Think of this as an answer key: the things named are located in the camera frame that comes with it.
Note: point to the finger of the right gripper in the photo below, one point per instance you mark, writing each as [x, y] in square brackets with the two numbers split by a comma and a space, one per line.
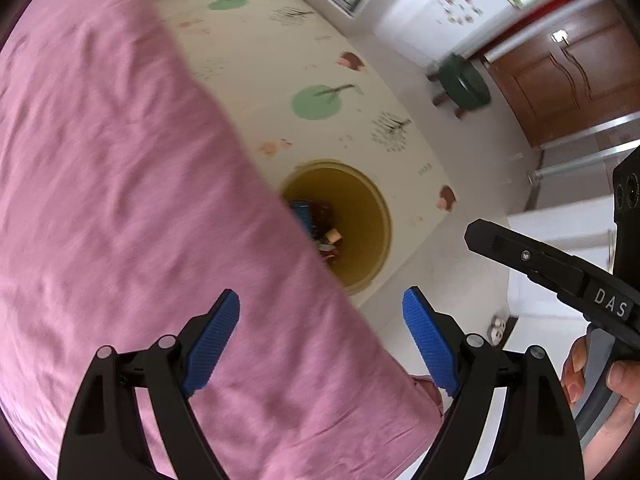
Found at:
[543, 264]

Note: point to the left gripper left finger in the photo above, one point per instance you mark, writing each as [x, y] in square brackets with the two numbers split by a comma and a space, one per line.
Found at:
[104, 437]

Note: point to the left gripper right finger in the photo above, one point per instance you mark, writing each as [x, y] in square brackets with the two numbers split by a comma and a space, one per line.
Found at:
[536, 438]

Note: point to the blue snack packet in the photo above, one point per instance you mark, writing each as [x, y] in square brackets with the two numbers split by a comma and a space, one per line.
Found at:
[302, 213]

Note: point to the yellow trash bin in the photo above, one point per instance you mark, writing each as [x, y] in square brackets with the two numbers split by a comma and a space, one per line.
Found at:
[344, 198]

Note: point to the right hand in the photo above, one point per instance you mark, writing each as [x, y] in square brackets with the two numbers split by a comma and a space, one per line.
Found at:
[623, 379]

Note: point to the brown wooden door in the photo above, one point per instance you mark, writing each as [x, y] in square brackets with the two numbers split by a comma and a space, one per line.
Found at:
[572, 70]

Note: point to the pink bed sheet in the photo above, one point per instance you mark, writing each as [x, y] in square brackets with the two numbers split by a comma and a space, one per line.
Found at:
[128, 204]

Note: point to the dark green round stool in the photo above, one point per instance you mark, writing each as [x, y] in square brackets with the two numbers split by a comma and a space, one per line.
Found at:
[462, 84]

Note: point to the white cabinet with stickers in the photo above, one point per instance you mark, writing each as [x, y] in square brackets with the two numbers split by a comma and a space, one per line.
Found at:
[426, 31]

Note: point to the cartoon tree play mat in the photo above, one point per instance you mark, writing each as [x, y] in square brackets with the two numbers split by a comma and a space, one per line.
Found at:
[298, 91]

